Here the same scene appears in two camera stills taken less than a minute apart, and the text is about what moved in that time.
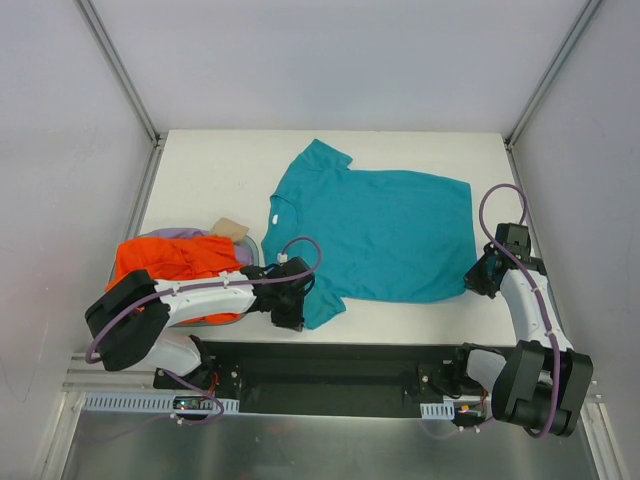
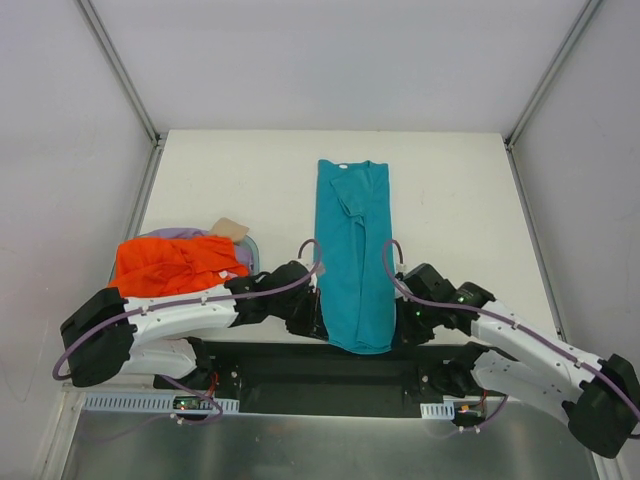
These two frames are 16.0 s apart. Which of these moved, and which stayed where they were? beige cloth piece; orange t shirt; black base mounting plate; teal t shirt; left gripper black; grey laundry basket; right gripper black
Moved: teal t shirt; left gripper black; right gripper black
Stayed: black base mounting plate; beige cloth piece; orange t shirt; grey laundry basket
